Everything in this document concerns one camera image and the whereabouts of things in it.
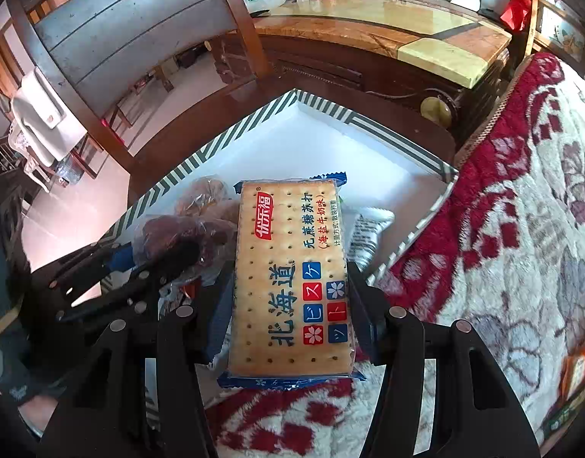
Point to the orange snack packet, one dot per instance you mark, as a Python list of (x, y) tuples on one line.
[(581, 372)]

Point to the clear bag of red dates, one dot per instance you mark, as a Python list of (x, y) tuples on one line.
[(178, 231)]

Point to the green striped cardboard box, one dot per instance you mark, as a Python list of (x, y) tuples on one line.
[(321, 152)]

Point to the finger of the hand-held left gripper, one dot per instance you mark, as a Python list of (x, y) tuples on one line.
[(149, 286), (116, 258)]

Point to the brass knob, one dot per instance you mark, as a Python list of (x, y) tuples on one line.
[(435, 110)]

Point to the dark green snack packet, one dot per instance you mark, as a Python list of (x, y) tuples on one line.
[(562, 420)]

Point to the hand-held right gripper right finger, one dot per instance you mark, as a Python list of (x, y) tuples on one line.
[(364, 310)]

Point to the wooden side table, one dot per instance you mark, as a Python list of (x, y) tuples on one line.
[(369, 33)]

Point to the red floral blanket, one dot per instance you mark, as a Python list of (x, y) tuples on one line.
[(488, 248)]

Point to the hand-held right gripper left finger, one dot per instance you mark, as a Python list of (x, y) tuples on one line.
[(216, 324)]

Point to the white snack packet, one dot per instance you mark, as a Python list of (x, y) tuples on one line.
[(369, 233)]

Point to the person's left forearm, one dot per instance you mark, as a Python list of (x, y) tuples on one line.
[(20, 391)]

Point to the clear bag of nuts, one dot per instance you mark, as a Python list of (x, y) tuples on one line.
[(206, 198)]

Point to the wooden chair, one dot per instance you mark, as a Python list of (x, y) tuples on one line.
[(130, 33)]

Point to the cracker packet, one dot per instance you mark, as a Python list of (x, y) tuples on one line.
[(287, 272)]

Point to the wooden shelf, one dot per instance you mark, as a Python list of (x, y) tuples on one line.
[(557, 19)]

